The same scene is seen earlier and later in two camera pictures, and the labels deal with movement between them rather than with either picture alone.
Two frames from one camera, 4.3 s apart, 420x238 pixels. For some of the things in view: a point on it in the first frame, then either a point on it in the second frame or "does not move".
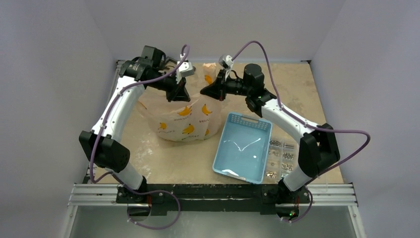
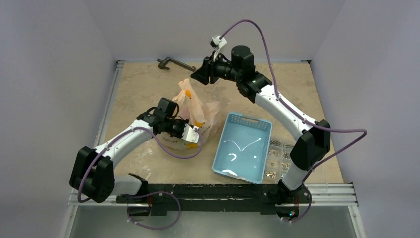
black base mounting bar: [162, 199] does not move
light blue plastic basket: [243, 148] does not move
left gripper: [178, 92] → [183, 125]
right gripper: [221, 86] → [210, 70]
